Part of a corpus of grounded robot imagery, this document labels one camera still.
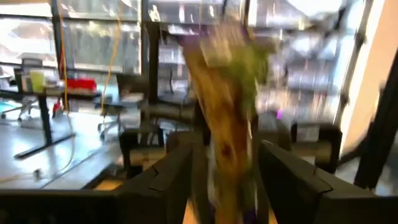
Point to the tan and green granola bar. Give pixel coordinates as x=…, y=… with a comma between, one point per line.
x=224, y=124

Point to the black background desk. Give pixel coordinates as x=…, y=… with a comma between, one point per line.
x=43, y=118

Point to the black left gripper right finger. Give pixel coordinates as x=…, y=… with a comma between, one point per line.
x=292, y=186

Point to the red box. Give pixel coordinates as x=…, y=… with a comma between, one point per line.
x=81, y=84

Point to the dark office chair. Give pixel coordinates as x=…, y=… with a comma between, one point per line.
x=124, y=99

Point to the green cup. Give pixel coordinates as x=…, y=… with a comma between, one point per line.
x=37, y=81

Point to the grey office chair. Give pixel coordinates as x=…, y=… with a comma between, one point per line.
x=21, y=107

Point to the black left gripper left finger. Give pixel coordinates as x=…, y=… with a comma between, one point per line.
x=168, y=186

